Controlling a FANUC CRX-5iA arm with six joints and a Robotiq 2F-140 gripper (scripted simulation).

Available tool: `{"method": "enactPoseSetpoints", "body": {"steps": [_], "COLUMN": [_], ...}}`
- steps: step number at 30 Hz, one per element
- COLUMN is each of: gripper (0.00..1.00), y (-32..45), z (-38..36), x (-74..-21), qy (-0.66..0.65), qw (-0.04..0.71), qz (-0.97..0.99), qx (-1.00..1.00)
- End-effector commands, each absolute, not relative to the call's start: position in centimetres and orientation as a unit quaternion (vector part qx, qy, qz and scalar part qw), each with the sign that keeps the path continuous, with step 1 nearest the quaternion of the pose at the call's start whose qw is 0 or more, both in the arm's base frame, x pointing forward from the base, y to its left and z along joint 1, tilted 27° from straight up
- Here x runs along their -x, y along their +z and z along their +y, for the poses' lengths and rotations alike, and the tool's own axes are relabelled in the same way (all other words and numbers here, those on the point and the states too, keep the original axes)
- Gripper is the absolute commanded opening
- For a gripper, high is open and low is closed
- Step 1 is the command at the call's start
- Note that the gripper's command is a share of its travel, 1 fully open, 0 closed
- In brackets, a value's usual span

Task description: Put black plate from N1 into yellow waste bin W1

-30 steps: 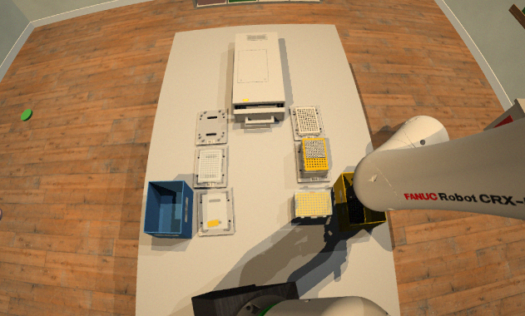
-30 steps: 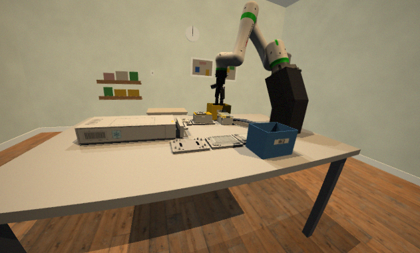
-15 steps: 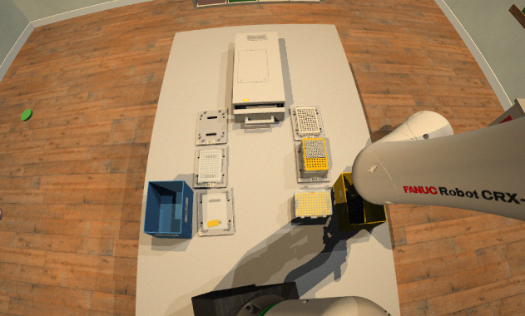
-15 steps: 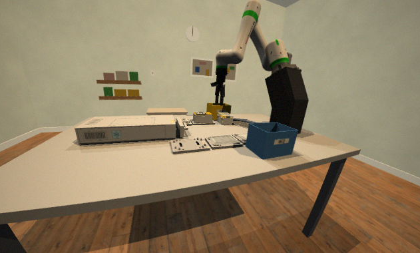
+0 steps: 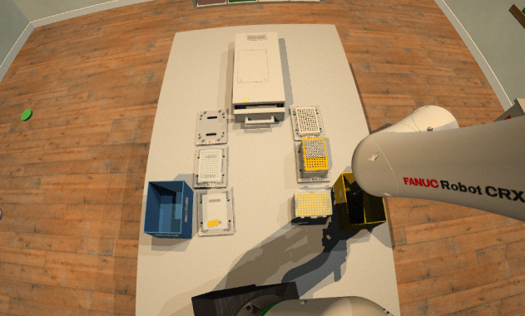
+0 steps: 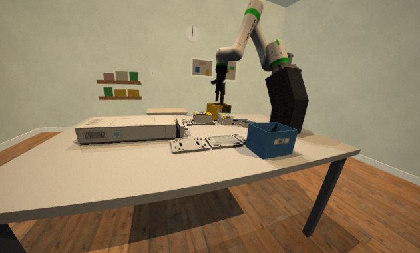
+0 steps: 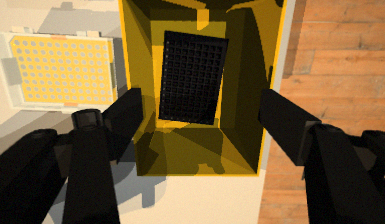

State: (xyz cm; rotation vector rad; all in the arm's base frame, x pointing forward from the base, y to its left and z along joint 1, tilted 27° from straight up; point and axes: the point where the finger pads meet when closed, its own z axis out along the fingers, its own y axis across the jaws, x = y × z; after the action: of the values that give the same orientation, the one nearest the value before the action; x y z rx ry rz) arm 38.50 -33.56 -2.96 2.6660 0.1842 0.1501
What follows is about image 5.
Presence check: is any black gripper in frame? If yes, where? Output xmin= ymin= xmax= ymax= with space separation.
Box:
xmin=349 ymin=181 xmax=364 ymax=201

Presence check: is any yellow open-top bin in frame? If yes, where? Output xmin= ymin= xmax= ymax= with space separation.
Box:
xmin=334 ymin=172 xmax=387 ymax=232

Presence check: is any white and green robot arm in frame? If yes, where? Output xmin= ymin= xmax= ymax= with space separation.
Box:
xmin=234 ymin=106 xmax=525 ymax=316

